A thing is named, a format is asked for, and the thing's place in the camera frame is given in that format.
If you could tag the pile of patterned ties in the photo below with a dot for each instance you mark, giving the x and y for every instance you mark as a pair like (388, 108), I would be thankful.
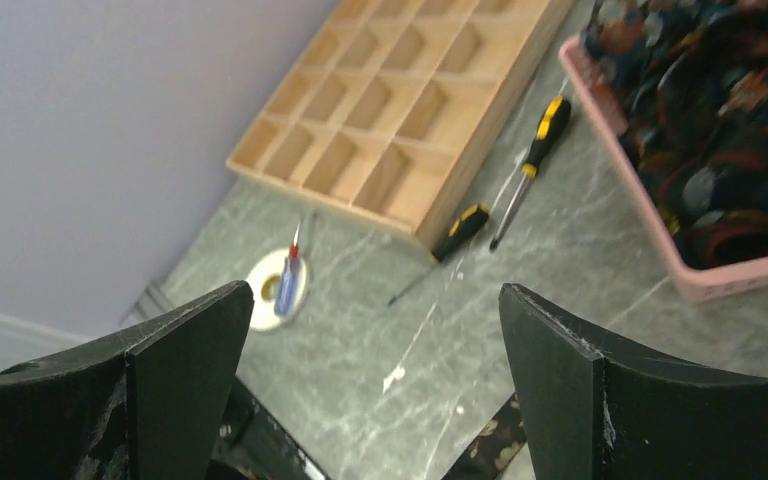
(691, 78)

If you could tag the blue red small screwdriver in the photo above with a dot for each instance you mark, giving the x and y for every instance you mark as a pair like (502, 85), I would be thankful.
(289, 277)

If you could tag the black yellow screwdriver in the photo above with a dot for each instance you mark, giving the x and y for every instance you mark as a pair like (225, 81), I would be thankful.
(551, 127)
(465, 227)

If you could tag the upper black yellow screwdriver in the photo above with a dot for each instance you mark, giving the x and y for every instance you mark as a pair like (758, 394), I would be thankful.
(551, 127)

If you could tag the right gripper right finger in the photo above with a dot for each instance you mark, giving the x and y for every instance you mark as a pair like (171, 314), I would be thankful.
(597, 405)

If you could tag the wooden compartment tray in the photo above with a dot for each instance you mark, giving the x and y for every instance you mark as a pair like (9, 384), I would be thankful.
(392, 108)

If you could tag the black gold patterned tie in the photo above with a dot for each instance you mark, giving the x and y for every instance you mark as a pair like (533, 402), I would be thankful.
(489, 454)

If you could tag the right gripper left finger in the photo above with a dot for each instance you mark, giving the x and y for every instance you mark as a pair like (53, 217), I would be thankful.
(145, 402)

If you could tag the lower black yellow screwdriver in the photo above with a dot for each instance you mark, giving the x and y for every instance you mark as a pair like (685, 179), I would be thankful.
(465, 227)

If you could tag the white tape roll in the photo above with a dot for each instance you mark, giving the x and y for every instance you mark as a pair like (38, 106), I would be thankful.
(264, 279)

